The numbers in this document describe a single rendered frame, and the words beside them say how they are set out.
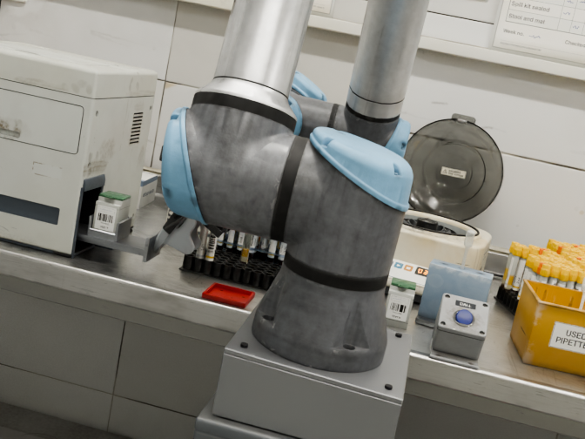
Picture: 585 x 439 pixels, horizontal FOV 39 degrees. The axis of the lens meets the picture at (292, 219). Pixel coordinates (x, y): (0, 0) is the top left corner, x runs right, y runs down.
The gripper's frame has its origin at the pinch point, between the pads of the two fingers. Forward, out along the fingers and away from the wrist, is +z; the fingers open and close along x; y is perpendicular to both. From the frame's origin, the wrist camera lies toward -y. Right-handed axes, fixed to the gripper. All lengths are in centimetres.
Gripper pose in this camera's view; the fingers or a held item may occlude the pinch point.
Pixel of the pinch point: (157, 242)
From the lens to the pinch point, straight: 134.5
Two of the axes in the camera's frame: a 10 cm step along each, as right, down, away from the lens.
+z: -6.5, 7.2, 2.4
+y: 7.4, 6.7, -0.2
